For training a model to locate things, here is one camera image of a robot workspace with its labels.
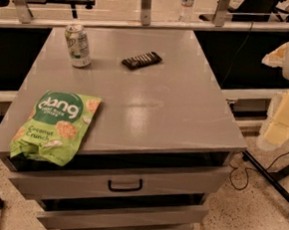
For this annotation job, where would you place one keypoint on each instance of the black chocolate rxbar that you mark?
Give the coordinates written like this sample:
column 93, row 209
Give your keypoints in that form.
column 143, row 60

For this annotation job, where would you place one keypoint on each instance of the green rice chip bag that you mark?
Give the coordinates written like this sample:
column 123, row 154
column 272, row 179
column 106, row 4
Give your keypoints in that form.
column 55, row 128

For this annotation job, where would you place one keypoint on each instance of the black stand leg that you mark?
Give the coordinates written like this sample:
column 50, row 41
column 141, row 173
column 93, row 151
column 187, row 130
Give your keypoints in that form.
column 278, row 187

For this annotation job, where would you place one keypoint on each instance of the grey drawer cabinet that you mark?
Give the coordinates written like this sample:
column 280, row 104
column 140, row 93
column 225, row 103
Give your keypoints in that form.
column 168, row 124

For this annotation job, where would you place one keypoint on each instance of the green white soda can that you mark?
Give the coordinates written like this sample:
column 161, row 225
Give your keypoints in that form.
column 77, row 43

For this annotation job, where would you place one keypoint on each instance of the black drawer handle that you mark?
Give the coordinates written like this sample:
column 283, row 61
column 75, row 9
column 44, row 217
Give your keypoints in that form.
column 125, row 186

